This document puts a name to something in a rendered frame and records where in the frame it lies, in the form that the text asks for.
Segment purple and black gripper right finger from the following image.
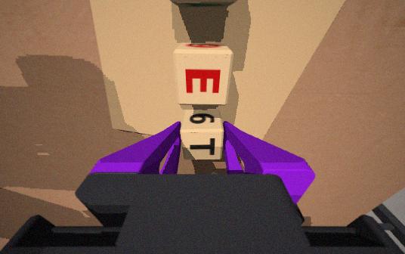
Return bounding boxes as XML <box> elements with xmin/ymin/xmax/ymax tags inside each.
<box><xmin>223</xmin><ymin>121</ymin><xmax>315</xmax><ymax>204</ymax></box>

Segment tan flat mat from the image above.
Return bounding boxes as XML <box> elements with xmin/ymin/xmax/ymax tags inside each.
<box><xmin>90</xmin><ymin>0</ymin><xmax>345</xmax><ymax>140</ymax></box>

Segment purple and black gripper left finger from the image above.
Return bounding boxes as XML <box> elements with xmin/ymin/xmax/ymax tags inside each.
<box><xmin>89</xmin><ymin>121</ymin><xmax>181</xmax><ymax>174</ymax></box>

